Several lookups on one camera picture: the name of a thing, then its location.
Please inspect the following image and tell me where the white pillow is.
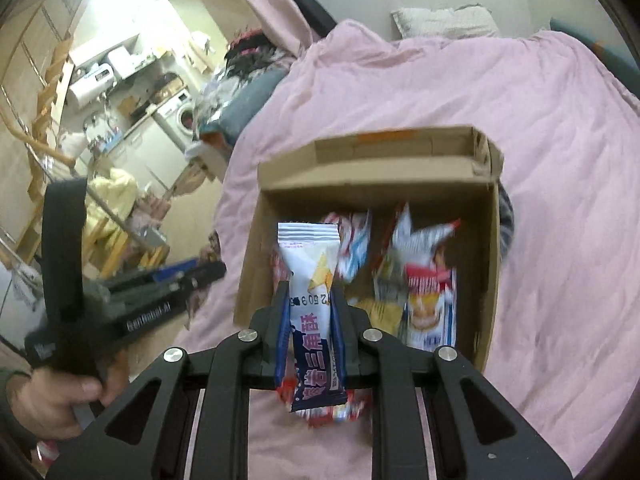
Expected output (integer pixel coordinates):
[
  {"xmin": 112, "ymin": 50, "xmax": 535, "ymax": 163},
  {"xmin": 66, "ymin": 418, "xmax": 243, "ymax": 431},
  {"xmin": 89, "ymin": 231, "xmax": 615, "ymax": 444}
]
[{"xmin": 390, "ymin": 4, "xmax": 501, "ymax": 40}]

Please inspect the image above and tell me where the white blue triangle-crisp bag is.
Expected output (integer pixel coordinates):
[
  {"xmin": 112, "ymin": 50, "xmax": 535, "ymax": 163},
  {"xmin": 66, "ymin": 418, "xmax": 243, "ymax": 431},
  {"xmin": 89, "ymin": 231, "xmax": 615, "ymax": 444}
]
[{"xmin": 277, "ymin": 222, "xmax": 347, "ymax": 412}]

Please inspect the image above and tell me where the white red biscuit packet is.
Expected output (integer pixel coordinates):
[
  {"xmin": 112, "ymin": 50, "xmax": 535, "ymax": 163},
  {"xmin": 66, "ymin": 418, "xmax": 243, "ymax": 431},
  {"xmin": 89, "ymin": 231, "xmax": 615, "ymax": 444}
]
[{"xmin": 406, "ymin": 263, "xmax": 457, "ymax": 351}]

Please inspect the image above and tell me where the grey cloth under box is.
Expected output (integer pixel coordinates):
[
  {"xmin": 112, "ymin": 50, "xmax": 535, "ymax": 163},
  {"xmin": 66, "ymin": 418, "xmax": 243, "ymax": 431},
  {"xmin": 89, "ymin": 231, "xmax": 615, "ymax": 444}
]
[{"xmin": 498, "ymin": 182, "xmax": 515, "ymax": 260}]

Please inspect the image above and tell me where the silver foil snack bag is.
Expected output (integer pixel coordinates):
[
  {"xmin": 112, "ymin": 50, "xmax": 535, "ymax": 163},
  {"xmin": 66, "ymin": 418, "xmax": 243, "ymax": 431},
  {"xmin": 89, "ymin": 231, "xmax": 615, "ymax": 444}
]
[{"xmin": 372, "ymin": 203, "xmax": 461, "ymax": 304}]

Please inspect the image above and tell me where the pink bed duvet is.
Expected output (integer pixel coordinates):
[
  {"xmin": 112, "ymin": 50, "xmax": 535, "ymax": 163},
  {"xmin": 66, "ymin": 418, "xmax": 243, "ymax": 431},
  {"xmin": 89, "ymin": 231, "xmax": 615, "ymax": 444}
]
[{"xmin": 179, "ymin": 0, "xmax": 639, "ymax": 479}]

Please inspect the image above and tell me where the yellow orange snack bag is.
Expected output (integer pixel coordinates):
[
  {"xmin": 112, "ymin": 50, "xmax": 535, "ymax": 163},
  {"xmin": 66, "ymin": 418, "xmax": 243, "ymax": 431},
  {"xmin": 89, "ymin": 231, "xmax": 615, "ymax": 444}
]
[{"xmin": 347, "ymin": 297, "xmax": 404, "ymax": 336}]

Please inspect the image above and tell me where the brown cardboard box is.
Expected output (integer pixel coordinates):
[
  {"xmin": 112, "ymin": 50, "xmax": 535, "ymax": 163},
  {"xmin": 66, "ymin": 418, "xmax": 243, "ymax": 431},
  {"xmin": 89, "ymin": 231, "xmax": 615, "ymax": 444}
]
[{"xmin": 234, "ymin": 126, "xmax": 503, "ymax": 370}]

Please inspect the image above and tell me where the pile of clothes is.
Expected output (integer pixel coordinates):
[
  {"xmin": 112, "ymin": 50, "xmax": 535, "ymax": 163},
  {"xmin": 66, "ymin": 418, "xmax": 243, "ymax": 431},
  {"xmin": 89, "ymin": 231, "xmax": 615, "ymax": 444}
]
[{"xmin": 192, "ymin": 29, "xmax": 294, "ymax": 150}]

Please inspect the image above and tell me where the white red snack bag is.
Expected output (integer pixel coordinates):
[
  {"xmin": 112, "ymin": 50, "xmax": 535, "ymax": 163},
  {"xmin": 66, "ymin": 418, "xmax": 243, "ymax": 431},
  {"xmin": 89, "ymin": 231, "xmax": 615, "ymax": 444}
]
[{"xmin": 322, "ymin": 211, "xmax": 372, "ymax": 284}]

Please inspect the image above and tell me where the teal bed edge cushion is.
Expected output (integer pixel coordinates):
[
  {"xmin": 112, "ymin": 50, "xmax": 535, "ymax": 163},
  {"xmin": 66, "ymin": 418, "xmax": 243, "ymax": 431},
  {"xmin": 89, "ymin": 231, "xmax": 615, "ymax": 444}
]
[{"xmin": 549, "ymin": 18, "xmax": 640, "ymax": 96}]

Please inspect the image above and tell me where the white washing machine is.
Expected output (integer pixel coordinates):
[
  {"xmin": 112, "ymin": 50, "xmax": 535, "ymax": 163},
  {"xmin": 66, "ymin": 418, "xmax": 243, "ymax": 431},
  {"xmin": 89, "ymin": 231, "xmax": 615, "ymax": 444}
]
[{"xmin": 153, "ymin": 89, "xmax": 194, "ymax": 152}]

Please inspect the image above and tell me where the person's left hand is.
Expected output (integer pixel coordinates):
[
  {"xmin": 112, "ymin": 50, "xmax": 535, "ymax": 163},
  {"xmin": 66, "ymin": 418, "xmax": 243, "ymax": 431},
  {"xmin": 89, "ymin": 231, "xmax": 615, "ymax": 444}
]
[{"xmin": 4, "ymin": 350, "xmax": 129, "ymax": 440}]

